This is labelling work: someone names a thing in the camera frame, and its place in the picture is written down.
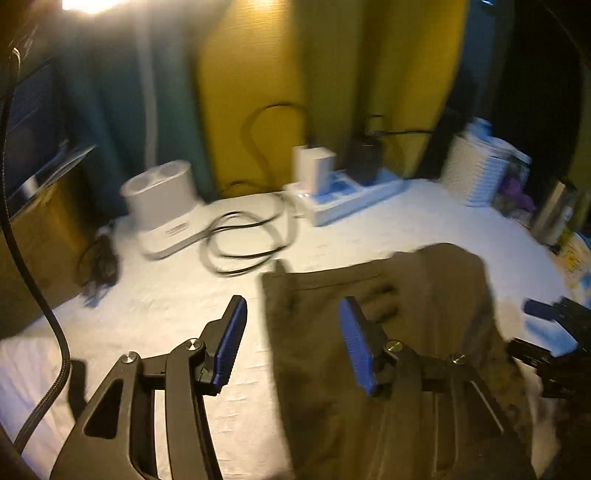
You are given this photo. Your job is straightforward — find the dark brown t-shirt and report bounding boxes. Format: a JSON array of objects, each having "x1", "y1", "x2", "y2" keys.
[{"x1": 262, "y1": 243, "x2": 535, "y2": 479}]

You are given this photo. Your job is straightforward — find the white cartoon mug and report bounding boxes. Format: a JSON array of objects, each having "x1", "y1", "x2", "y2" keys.
[{"x1": 557, "y1": 234, "x2": 590, "y2": 290}]

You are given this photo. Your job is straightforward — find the stainless steel travel tumbler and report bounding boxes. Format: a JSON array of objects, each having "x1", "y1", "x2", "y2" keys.
[{"x1": 530, "y1": 180, "x2": 577, "y2": 247}]

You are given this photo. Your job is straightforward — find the purple cloth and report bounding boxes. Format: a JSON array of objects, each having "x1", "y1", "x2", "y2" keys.
[{"x1": 493, "y1": 162, "x2": 536, "y2": 218}]

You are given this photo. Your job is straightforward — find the white quilted bed cover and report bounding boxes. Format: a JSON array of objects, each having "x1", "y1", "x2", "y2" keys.
[{"x1": 0, "y1": 177, "x2": 583, "y2": 480}]

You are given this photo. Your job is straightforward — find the white perforated plastic basket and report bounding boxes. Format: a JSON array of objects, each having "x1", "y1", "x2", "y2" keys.
[{"x1": 440, "y1": 117, "x2": 531, "y2": 207}]

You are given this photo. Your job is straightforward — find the brown cardboard box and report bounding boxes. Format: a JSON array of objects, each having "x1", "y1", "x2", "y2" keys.
[{"x1": 0, "y1": 166, "x2": 98, "y2": 338}]

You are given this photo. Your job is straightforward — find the white desk lamp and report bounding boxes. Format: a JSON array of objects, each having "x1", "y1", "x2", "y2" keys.
[{"x1": 55, "y1": 1, "x2": 215, "y2": 260}]

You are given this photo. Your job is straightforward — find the white power strip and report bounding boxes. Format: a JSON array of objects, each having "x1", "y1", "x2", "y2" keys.
[{"x1": 283, "y1": 167, "x2": 408, "y2": 227}]

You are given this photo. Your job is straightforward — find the black power adapter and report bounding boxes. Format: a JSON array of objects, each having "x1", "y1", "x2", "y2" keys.
[{"x1": 346, "y1": 135, "x2": 384, "y2": 186}]

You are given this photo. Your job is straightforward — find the white usb charger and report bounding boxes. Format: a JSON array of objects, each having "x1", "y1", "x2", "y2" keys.
[{"x1": 293, "y1": 145, "x2": 337, "y2": 195}]

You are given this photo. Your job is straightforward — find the black tablet display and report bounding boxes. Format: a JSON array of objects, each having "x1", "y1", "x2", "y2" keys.
[{"x1": 4, "y1": 60, "x2": 95, "y2": 217}]

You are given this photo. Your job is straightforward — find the yellow curtain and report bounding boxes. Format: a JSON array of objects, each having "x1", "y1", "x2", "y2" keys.
[{"x1": 195, "y1": 1, "x2": 469, "y2": 195}]

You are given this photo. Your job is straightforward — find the black braided cable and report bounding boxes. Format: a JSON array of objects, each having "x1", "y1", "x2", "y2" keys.
[{"x1": 0, "y1": 45, "x2": 73, "y2": 455}]

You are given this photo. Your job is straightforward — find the small black bundled cable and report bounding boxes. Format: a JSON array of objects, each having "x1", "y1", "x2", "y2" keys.
[{"x1": 75, "y1": 230, "x2": 120, "y2": 298}]

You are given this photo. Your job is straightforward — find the black coiled cable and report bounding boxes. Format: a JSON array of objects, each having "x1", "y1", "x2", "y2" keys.
[{"x1": 198, "y1": 193, "x2": 297, "y2": 278}]

